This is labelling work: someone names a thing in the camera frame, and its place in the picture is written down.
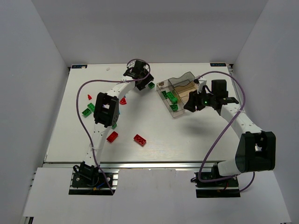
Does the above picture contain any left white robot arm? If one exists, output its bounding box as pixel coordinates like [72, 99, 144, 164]
[76, 59, 154, 166]

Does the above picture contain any blue label sticker left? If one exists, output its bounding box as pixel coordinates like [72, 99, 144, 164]
[71, 65, 87, 69]

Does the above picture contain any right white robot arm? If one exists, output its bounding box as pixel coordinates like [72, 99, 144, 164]
[184, 79, 276, 177]

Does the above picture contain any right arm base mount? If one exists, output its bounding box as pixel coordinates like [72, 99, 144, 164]
[190, 172, 241, 198]

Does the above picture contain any green square lego top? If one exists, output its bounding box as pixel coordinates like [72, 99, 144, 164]
[148, 82, 155, 89]

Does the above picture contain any blue label sticker right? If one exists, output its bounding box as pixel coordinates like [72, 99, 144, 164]
[210, 63, 227, 67]

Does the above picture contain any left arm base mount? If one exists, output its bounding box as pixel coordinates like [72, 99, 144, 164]
[69, 162, 118, 196]

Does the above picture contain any blue label sticker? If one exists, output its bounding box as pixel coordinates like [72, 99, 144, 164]
[71, 65, 87, 69]
[210, 63, 227, 67]

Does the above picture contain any clear narrow container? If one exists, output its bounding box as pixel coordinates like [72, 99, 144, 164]
[156, 79, 185, 118]

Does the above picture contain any red brick lego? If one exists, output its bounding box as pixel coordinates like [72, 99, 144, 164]
[107, 131, 119, 143]
[134, 134, 147, 147]

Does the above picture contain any clear front container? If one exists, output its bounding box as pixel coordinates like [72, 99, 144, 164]
[184, 100, 195, 112]

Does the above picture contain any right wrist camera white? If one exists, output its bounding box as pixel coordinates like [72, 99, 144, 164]
[194, 78, 207, 94]

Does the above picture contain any clear brown tinted container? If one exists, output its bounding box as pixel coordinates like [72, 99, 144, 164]
[169, 71, 198, 105]

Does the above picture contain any green long lego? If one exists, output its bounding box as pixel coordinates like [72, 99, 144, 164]
[167, 92, 175, 99]

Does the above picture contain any green brick lego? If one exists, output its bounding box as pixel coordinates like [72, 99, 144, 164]
[82, 108, 92, 117]
[170, 104, 178, 112]
[162, 91, 168, 99]

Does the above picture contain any red round lego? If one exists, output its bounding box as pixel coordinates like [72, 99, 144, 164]
[120, 98, 127, 105]

